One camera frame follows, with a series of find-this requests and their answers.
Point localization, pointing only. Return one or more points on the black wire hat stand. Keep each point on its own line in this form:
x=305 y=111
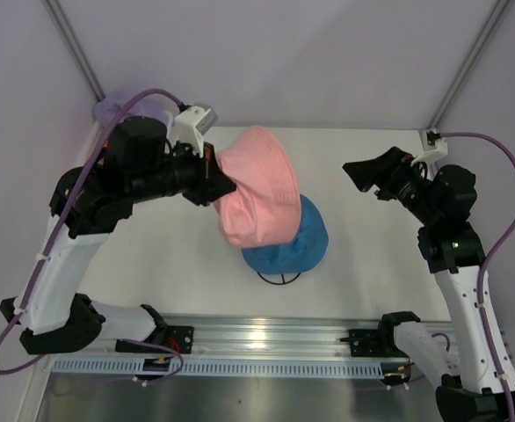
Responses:
x=280 y=279

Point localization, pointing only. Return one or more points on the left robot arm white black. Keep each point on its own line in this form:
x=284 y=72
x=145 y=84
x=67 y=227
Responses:
x=142 y=159

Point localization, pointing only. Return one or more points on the aluminium corner post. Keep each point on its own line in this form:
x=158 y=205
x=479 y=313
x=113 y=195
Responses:
x=485 y=35
x=74 y=47

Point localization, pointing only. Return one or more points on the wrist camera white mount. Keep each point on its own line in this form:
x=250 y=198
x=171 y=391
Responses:
x=434 y=145
x=192 y=124

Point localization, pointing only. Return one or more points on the blue bucket hat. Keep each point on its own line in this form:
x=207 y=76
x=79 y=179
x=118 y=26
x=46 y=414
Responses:
x=300 y=255

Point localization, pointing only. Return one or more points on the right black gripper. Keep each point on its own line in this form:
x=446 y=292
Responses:
x=386 y=170

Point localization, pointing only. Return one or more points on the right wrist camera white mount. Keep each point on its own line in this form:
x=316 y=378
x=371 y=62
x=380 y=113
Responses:
x=434 y=145

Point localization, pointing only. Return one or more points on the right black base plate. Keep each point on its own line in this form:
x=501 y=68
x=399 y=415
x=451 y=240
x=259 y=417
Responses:
x=371 y=343

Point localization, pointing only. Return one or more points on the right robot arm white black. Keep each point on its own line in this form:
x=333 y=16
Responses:
x=477 y=383

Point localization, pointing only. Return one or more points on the pink bucket hat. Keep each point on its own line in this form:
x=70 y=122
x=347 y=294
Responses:
x=265 y=208

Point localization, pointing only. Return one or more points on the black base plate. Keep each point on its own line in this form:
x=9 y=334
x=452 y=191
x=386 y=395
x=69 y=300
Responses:
x=176 y=337
x=371 y=343

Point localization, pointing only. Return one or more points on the aluminium rail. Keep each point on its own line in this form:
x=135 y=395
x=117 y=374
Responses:
x=269 y=338

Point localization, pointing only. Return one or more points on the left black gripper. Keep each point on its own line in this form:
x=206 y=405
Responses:
x=212 y=183

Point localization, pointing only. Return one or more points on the purple bucket hat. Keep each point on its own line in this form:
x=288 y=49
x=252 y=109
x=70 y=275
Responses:
x=105 y=110

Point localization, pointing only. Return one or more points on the left aluminium corner post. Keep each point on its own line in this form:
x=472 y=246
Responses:
x=74 y=47

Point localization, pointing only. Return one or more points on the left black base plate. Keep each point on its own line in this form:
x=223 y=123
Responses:
x=176 y=337

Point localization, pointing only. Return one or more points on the right aluminium corner post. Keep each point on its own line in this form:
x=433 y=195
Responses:
x=485 y=35

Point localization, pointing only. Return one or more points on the white slotted cable duct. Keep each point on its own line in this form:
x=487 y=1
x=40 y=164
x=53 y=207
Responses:
x=216 y=367

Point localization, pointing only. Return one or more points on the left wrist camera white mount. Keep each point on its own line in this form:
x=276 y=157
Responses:
x=192 y=124

